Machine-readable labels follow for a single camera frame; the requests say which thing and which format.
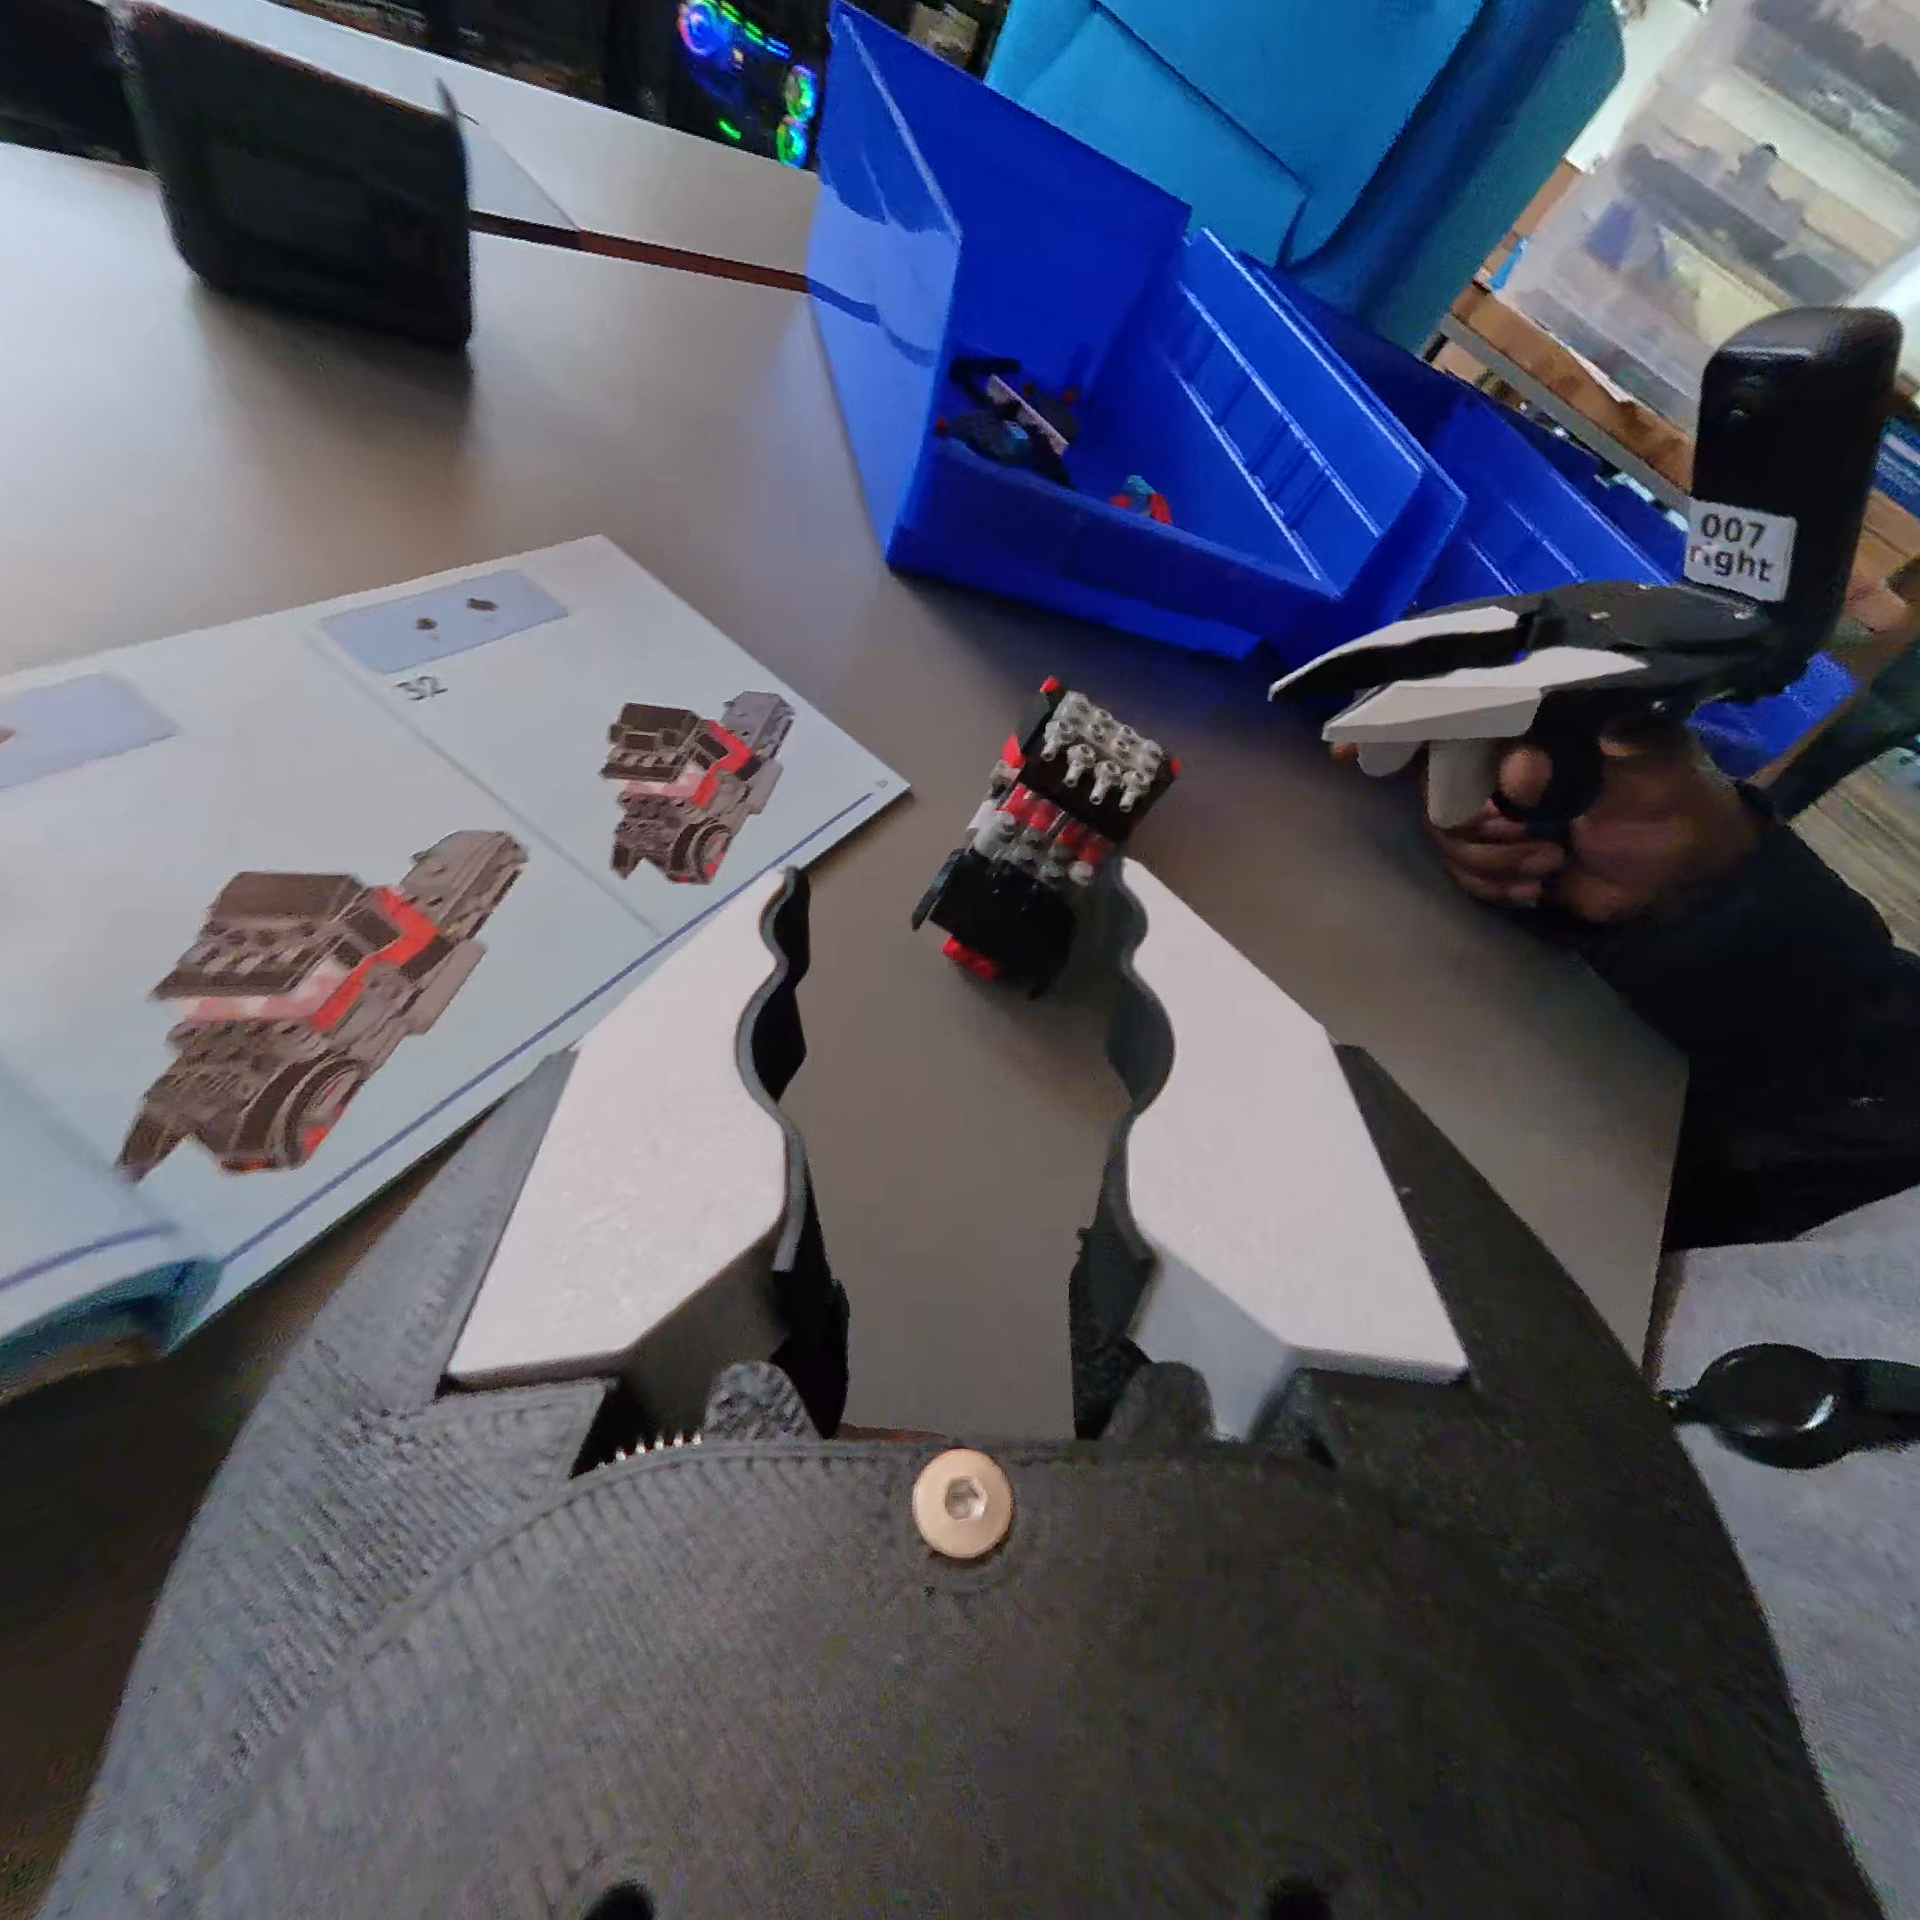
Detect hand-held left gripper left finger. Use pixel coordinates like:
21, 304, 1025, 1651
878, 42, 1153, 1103
449, 867, 854, 1442

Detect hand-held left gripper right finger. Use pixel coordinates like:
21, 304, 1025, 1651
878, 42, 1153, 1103
1067, 858, 1472, 1442

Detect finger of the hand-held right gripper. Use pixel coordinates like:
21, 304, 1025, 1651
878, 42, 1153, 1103
1268, 597, 1550, 707
1324, 663, 1550, 779

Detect black red toy brick vehicle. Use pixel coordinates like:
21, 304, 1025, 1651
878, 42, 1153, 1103
910, 679, 1184, 999

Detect person's right forearm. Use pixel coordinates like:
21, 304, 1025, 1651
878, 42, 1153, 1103
1576, 779, 1920, 1256

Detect person's right hand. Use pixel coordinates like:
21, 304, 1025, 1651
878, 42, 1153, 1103
1425, 719, 1754, 928

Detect wooden shelf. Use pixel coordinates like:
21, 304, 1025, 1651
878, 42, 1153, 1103
1432, 287, 1706, 506

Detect clear storage boxes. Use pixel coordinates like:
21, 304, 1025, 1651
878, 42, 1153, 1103
1499, 0, 1920, 453

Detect blue bin with few bricks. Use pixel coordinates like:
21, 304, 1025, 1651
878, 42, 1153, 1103
808, 0, 1470, 665

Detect black and teal toy bricks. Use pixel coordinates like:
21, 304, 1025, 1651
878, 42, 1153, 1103
942, 352, 1174, 523

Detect instruction booklet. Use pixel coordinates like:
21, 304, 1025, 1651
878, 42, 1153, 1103
0, 536, 912, 1405

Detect cyan chair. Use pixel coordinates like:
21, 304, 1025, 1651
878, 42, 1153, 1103
984, 0, 1629, 354

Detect person's grey garment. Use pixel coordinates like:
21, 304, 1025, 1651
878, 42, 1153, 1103
1650, 1200, 1920, 1920

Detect computer with coloured lights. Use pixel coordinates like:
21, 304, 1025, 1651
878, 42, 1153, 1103
598, 0, 835, 168

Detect black cube device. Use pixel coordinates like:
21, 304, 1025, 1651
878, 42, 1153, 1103
116, 0, 478, 354

